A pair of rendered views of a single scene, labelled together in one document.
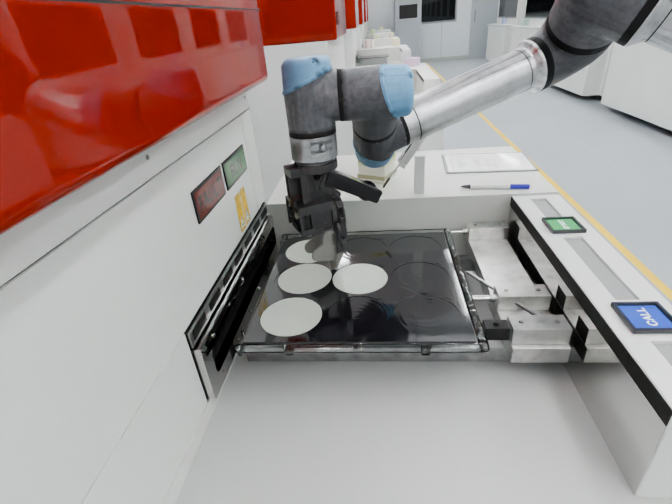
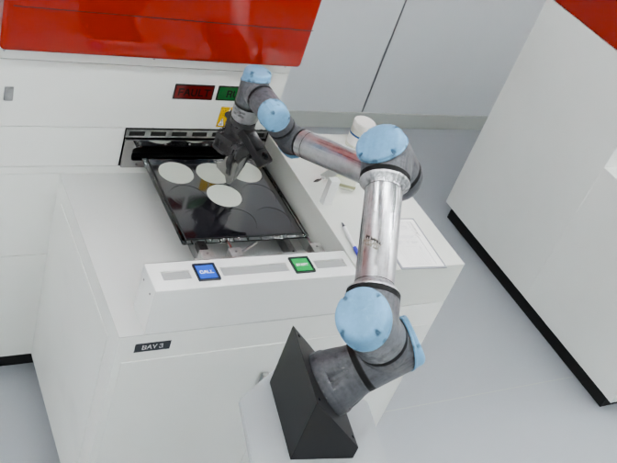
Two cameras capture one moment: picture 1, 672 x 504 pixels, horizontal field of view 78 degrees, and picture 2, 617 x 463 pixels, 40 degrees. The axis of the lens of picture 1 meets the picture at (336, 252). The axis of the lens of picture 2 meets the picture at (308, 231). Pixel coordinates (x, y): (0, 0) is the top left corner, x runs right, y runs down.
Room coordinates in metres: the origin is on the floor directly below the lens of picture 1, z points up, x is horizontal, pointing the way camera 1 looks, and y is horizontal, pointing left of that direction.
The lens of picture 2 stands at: (-0.57, -1.58, 2.27)
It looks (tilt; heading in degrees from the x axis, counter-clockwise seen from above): 35 degrees down; 45
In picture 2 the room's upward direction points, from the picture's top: 21 degrees clockwise
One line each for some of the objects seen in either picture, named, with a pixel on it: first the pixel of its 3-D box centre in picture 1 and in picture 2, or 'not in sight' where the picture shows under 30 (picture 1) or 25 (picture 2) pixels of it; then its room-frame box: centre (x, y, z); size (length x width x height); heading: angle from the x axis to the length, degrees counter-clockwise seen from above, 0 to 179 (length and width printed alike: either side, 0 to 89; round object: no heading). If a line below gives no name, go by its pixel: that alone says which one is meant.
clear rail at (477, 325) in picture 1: (461, 277); (247, 239); (0.61, -0.22, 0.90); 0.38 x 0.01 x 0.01; 173
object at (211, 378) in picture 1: (246, 287); (195, 152); (0.65, 0.17, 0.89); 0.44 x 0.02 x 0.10; 173
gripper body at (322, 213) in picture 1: (315, 195); (236, 135); (0.66, 0.03, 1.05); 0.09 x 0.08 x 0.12; 112
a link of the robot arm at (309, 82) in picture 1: (310, 96); (253, 88); (0.67, 0.02, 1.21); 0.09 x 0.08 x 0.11; 85
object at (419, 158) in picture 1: (411, 162); (330, 180); (0.86, -0.18, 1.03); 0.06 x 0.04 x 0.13; 83
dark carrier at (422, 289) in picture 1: (359, 279); (224, 196); (0.63, -0.04, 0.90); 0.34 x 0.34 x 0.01; 83
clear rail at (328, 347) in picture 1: (357, 348); (162, 198); (0.45, -0.02, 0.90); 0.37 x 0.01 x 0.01; 83
